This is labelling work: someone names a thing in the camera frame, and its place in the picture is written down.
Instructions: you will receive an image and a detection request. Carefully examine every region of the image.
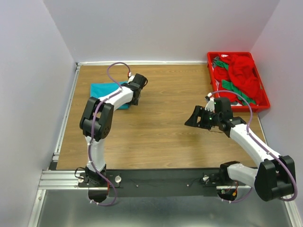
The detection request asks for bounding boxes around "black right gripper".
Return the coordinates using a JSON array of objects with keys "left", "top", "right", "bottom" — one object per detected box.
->
[{"left": 184, "top": 105, "right": 221, "bottom": 130}]

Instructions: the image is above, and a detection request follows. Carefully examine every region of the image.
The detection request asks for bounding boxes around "teal t-shirt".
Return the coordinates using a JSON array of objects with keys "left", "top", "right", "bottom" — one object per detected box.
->
[{"left": 90, "top": 83, "right": 119, "bottom": 98}]

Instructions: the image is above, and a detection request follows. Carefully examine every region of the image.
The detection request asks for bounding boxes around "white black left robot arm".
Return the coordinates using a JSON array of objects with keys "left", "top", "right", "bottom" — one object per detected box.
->
[{"left": 80, "top": 73, "right": 148, "bottom": 187}]

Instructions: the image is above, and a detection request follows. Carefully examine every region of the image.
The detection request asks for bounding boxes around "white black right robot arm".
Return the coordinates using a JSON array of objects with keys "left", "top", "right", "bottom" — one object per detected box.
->
[{"left": 184, "top": 94, "right": 298, "bottom": 201}]

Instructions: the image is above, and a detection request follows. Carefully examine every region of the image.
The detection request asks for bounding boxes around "green t-shirt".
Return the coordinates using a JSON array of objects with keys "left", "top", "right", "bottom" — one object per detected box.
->
[{"left": 213, "top": 61, "right": 256, "bottom": 106}]

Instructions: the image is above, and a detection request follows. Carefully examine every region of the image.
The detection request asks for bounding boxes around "red plastic bin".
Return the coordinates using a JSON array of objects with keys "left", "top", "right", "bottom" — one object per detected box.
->
[{"left": 207, "top": 52, "right": 270, "bottom": 113}]

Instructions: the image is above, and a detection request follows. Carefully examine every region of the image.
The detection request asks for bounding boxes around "red t-shirt pile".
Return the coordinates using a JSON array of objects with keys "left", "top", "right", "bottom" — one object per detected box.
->
[{"left": 218, "top": 54, "right": 263, "bottom": 106}]

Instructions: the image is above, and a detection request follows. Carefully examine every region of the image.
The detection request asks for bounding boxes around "grey garment in bin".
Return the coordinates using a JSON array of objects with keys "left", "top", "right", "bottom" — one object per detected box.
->
[{"left": 212, "top": 56, "right": 222, "bottom": 68}]

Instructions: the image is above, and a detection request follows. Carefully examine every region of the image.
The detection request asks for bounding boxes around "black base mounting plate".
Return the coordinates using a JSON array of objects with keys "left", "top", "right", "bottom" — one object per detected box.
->
[{"left": 74, "top": 167, "right": 243, "bottom": 201}]

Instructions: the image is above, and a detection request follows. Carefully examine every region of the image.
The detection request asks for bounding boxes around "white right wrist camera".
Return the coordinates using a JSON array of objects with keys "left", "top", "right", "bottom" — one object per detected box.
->
[{"left": 205, "top": 93, "right": 215, "bottom": 113}]

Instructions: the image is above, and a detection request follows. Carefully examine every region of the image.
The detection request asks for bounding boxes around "aluminium frame rail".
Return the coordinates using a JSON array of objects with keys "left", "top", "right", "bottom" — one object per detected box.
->
[{"left": 29, "top": 64, "right": 301, "bottom": 227}]

